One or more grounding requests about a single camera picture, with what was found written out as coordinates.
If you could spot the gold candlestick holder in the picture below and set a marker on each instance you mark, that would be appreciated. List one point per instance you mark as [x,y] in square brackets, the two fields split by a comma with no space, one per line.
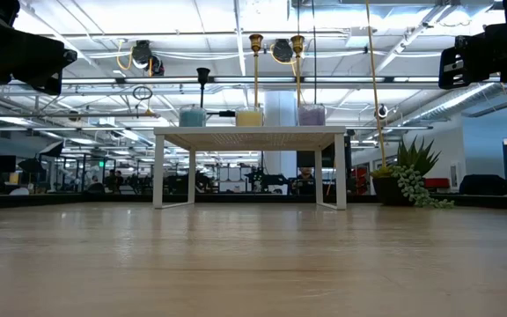
[297,44]
[256,43]

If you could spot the black background machine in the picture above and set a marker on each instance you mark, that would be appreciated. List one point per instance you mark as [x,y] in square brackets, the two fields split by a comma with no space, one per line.
[264,180]

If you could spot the red background object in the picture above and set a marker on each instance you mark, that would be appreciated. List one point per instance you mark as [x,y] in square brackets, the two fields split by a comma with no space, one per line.
[437,182]

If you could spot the black bar stand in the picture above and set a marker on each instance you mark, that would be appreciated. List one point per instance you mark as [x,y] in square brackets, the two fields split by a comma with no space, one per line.
[225,113]

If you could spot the black aluminium table frame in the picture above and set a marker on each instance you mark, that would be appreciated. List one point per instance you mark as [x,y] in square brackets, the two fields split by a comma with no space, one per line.
[60,200]

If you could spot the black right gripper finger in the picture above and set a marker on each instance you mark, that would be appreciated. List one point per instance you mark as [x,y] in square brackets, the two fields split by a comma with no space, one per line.
[453,55]

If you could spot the black background bag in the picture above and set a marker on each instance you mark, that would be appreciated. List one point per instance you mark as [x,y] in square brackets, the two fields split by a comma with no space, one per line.
[478,185]

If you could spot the blue candle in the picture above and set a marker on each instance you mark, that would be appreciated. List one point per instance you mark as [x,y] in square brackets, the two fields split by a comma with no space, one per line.
[193,118]

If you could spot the small white table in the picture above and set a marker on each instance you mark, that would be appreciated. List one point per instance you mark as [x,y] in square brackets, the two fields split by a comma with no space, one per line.
[253,130]

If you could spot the yellow candle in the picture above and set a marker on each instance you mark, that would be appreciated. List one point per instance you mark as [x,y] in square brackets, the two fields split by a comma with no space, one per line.
[249,119]

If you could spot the potted succulent plant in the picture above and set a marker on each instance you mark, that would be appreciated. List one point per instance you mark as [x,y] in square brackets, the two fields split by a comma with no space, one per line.
[383,191]

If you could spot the black studio light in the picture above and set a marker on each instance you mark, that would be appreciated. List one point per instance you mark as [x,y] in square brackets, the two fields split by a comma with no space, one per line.
[53,149]
[31,165]

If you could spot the person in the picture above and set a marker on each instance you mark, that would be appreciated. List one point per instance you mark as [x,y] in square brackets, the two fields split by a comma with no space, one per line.
[305,180]
[112,179]

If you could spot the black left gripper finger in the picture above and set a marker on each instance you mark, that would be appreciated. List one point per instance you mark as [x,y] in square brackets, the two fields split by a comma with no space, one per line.
[49,66]

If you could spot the purple candle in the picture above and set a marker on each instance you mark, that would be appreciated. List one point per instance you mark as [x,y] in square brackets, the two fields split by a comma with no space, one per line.
[311,116]

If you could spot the black candlestick holder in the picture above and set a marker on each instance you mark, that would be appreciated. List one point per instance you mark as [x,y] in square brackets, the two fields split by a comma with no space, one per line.
[203,75]

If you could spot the white building column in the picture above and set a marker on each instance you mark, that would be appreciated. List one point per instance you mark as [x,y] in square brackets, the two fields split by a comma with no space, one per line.
[280,110]

